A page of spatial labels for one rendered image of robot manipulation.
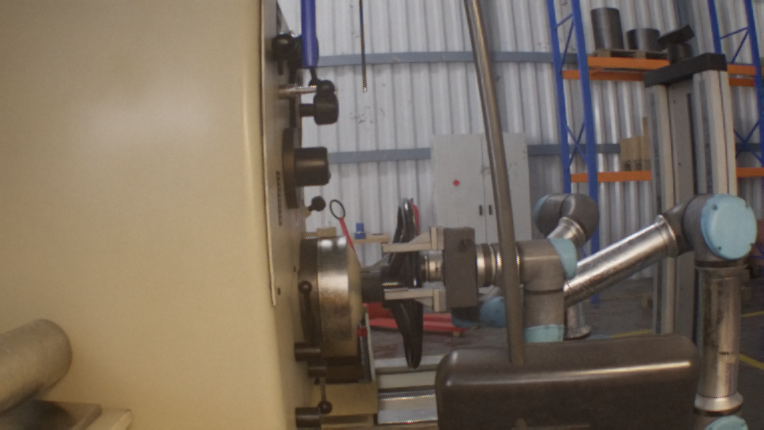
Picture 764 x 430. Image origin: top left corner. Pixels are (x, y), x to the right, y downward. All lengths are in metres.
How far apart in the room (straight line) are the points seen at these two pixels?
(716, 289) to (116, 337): 1.03
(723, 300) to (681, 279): 0.55
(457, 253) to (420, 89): 7.91
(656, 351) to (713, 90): 0.86
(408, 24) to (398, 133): 1.52
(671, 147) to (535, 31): 7.77
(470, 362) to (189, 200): 0.44
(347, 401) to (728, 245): 1.19
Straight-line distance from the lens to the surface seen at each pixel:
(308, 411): 1.13
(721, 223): 1.20
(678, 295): 1.80
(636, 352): 0.81
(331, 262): 1.36
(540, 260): 1.13
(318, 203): 1.69
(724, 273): 1.23
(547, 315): 1.15
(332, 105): 1.36
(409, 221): 1.33
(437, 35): 9.13
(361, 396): 1.92
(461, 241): 1.10
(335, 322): 1.37
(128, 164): 0.96
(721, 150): 1.54
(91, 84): 1.00
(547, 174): 9.22
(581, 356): 0.80
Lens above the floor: 1.50
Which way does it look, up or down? 2 degrees down
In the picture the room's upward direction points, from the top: 3 degrees counter-clockwise
